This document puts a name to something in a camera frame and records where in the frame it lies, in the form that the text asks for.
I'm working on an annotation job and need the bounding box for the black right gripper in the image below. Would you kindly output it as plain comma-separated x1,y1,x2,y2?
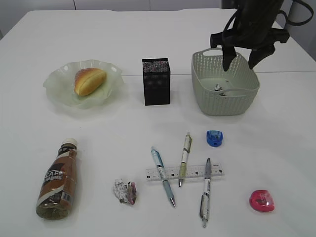
210,27,289,72

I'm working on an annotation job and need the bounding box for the paper ball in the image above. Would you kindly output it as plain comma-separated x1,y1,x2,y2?
214,84,227,96
113,179,137,205

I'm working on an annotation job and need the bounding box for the sugared bread bun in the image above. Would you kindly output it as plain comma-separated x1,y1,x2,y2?
74,68,107,96

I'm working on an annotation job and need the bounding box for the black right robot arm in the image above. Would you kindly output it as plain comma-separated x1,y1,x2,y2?
210,0,314,71

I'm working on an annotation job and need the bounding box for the green plastic basket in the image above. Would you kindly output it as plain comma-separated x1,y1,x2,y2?
191,48,260,116

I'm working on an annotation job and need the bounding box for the black mesh pen holder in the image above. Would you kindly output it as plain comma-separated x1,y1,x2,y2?
142,58,170,106

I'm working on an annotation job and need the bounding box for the blue pencil sharpener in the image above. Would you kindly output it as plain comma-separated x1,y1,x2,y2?
206,130,223,147

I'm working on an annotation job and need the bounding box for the yellow grip pen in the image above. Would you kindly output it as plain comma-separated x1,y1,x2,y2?
178,132,192,187

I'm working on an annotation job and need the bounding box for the blue grip pen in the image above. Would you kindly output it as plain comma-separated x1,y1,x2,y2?
151,147,176,208

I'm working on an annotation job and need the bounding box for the pink pencil sharpener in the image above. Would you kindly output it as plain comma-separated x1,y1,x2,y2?
249,190,275,212

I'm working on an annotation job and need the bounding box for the green wavy glass plate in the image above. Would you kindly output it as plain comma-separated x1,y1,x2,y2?
43,59,123,109

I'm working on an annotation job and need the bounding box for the grey white pen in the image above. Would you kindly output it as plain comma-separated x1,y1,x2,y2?
199,158,211,228

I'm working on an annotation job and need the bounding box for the clear plastic ruler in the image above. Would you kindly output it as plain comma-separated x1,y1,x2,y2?
145,163,225,182

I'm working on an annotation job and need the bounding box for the brown coffee bottle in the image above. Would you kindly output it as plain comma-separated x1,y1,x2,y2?
36,138,78,220

